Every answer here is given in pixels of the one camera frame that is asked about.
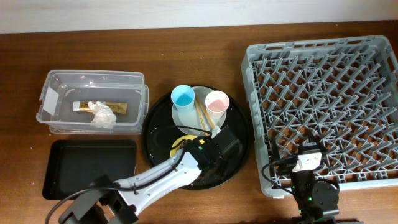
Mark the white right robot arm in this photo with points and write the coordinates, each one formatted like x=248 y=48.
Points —
x=317 y=199

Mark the grey dishwasher rack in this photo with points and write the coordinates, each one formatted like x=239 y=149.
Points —
x=343 y=91

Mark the clear plastic bin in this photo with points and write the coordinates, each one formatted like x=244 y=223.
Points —
x=63 y=89

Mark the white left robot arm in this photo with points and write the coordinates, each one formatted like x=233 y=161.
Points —
x=123 y=200

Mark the blue cup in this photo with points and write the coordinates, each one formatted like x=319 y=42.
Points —
x=183 y=97

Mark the grey plate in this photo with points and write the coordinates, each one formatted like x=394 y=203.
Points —
x=192 y=118

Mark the round black tray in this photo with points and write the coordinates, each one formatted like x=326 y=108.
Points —
x=160 y=132

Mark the left wooden chopstick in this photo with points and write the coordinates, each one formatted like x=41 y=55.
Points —
x=200 y=116

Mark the white napkin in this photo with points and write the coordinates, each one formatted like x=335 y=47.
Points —
x=103 y=115

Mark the gold chopstick wrapper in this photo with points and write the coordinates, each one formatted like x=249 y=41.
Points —
x=82 y=106

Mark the pink cup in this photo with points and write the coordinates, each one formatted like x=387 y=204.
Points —
x=216 y=102

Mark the yellow bowl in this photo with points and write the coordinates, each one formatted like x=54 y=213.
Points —
x=179 y=143

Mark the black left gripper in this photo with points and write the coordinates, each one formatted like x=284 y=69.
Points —
x=227 y=162

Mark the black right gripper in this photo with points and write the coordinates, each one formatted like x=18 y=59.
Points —
x=292 y=163

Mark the right wooden chopstick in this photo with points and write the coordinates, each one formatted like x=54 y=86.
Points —
x=205 y=113

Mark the black rectangular tray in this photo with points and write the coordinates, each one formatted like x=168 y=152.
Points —
x=74 y=164

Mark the wooden chopstick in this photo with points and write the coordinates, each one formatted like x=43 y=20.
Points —
x=205 y=113
x=200 y=116

